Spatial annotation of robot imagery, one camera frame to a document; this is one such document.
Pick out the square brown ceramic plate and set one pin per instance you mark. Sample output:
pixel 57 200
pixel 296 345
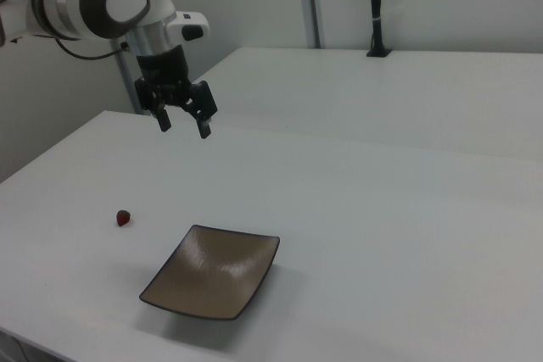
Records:
pixel 212 273

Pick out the black pole with base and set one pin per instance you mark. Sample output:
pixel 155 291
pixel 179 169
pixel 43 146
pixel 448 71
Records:
pixel 376 1

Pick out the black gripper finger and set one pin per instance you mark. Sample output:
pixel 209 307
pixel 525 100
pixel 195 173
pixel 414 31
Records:
pixel 203 101
pixel 159 114

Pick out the red strawberry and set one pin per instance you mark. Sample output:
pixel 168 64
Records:
pixel 123 218

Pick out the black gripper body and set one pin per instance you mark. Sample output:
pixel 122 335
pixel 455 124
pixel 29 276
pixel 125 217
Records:
pixel 163 67

